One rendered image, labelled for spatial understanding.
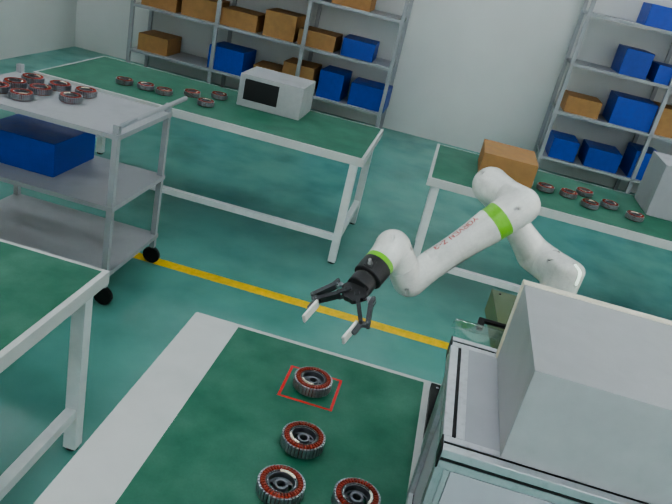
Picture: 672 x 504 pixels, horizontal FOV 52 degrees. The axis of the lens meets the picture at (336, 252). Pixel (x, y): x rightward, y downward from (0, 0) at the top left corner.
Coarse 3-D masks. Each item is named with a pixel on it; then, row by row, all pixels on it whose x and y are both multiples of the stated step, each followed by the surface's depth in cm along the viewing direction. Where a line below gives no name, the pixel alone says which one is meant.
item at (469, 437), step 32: (448, 352) 166; (480, 352) 165; (448, 384) 149; (480, 384) 152; (448, 416) 139; (480, 416) 141; (448, 448) 130; (480, 448) 132; (512, 480) 129; (544, 480) 127
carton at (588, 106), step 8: (568, 96) 727; (576, 96) 731; (584, 96) 745; (592, 96) 759; (560, 104) 763; (568, 104) 730; (576, 104) 728; (584, 104) 727; (592, 104) 725; (600, 104) 724; (576, 112) 731; (584, 112) 730; (592, 112) 728
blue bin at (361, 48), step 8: (344, 40) 749; (352, 40) 747; (360, 40) 754; (368, 40) 768; (344, 48) 752; (352, 48) 751; (360, 48) 749; (368, 48) 748; (376, 48) 763; (352, 56) 754; (360, 56) 752; (368, 56) 751; (376, 56) 790
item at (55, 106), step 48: (0, 96) 331; (48, 96) 348; (96, 96) 362; (0, 144) 347; (48, 144) 341; (48, 192) 334; (96, 192) 343; (48, 240) 364; (96, 240) 375; (144, 240) 387
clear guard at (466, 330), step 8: (456, 320) 188; (464, 320) 189; (456, 328) 184; (464, 328) 185; (472, 328) 186; (480, 328) 187; (488, 328) 188; (456, 336) 180; (464, 336) 181; (472, 336) 182; (480, 336) 183; (488, 336) 184; (496, 336) 185; (488, 344) 180; (496, 344) 181
